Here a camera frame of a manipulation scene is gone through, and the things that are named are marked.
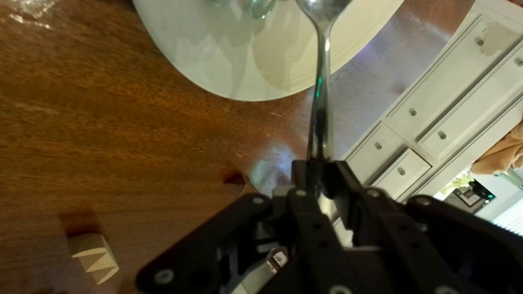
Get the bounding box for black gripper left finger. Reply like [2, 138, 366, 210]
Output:
[134, 161, 357, 294]

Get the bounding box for light patterned wooden block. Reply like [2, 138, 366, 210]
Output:
[67, 232, 123, 286]

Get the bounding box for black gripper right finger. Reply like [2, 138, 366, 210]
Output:
[321, 161, 523, 294]

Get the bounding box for brown wicker basket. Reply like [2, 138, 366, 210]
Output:
[469, 121, 523, 177]

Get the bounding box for silver metal spoon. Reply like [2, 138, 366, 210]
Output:
[294, 0, 357, 165]

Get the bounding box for white drawer sideboard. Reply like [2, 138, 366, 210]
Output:
[342, 0, 523, 205]

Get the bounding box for white round plate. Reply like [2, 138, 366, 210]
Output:
[131, 0, 407, 103]

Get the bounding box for wide white window blind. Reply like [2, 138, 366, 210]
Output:
[491, 195, 523, 237]

